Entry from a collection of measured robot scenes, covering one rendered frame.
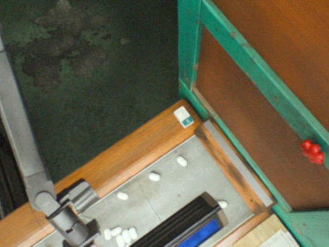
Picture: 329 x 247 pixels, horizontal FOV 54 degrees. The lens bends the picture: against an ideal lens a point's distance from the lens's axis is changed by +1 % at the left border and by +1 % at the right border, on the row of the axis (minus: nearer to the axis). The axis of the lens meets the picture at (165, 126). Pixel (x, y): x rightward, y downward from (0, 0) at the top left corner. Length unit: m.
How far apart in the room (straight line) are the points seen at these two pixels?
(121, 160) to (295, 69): 0.65
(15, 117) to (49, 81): 1.31
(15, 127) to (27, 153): 0.06
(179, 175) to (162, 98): 0.93
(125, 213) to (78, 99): 1.08
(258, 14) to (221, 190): 0.63
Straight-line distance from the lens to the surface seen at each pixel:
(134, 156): 1.00
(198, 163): 1.01
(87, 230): 0.88
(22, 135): 0.77
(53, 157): 1.90
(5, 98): 0.76
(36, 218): 1.06
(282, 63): 0.51
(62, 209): 0.82
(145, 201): 1.00
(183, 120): 1.00
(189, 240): 0.65
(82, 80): 2.00
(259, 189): 0.90
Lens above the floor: 1.74
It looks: 74 degrees down
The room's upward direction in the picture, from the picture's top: 9 degrees counter-clockwise
